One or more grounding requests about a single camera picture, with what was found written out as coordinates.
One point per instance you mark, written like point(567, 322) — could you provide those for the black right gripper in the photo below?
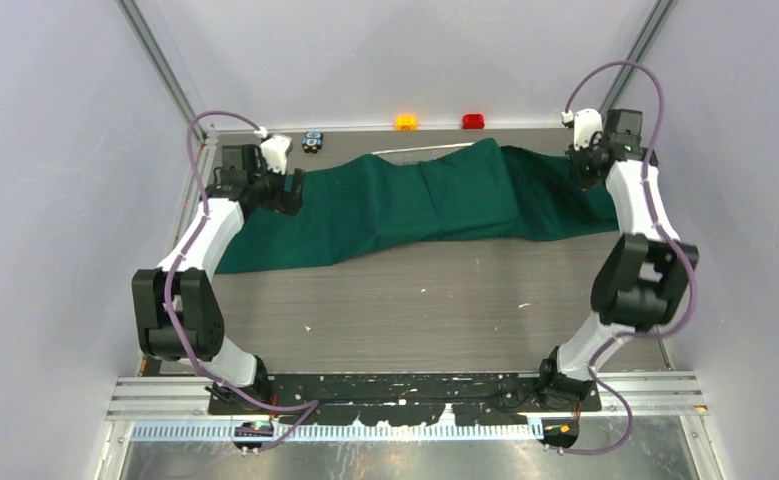
point(583, 180)

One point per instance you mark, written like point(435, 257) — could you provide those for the yellow toy block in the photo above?
point(405, 123)

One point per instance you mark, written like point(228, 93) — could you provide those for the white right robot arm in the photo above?
point(646, 274)

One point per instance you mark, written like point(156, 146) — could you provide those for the blue owl toy block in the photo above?
point(312, 141)

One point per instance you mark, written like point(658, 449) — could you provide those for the red toy block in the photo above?
point(473, 121)

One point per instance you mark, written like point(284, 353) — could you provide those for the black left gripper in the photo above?
point(286, 202)

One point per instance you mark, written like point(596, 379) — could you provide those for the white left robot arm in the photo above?
point(177, 314)

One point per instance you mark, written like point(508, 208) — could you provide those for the green surgical drape cloth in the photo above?
point(369, 204)

